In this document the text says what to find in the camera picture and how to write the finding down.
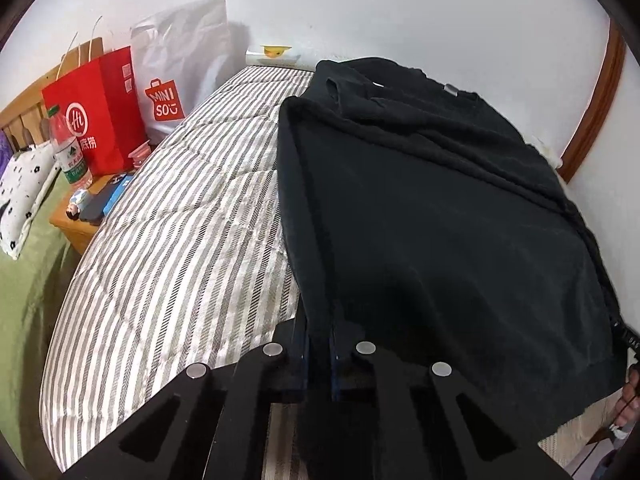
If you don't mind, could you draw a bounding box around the blue box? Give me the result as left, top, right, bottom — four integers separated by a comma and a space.
102, 175, 132, 219

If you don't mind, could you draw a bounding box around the green bed sheet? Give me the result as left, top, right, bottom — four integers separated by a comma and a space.
0, 175, 84, 471

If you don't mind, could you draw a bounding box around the plastic water bottle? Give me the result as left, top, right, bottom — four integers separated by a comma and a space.
47, 105, 94, 189

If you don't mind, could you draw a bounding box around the wooden nightstand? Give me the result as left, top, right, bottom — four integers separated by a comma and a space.
50, 172, 134, 256

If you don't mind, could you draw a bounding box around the small round figurine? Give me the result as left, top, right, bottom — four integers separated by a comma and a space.
66, 189, 91, 221

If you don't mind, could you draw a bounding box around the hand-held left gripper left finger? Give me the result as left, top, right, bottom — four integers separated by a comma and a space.
62, 317, 313, 480

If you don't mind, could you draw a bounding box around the person's right hand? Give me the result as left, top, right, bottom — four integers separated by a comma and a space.
615, 366, 640, 429

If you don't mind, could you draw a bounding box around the black sweatshirt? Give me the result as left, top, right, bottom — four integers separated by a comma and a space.
276, 57, 630, 443

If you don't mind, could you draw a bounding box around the white flower print pillow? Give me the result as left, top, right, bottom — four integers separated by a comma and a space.
0, 141, 62, 261

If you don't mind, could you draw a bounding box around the small red container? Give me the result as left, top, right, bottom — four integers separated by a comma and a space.
128, 142, 151, 171

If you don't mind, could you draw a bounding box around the black cable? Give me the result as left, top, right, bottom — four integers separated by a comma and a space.
570, 425, 628, 472

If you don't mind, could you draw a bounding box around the wooden headboard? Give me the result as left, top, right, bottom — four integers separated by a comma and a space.
0, 37, 104, 154

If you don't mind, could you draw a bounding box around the striped quilted mattress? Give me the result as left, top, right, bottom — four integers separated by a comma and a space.
40, 64, 618, 480

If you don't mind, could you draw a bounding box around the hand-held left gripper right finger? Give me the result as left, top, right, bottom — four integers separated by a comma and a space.
327, 320, 571, 480

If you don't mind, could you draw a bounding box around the red paper bag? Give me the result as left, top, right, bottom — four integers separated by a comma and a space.
41, 16, 148, 176

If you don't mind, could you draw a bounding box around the white plastic shopping bag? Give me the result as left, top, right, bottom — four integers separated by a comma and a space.
130, 0, 251, 147

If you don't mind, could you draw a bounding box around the dark phone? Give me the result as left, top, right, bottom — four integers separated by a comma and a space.
80, 180, 121, 226

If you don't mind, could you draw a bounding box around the brown wooden door frame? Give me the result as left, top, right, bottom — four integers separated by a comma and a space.
557, 17, 629, 184

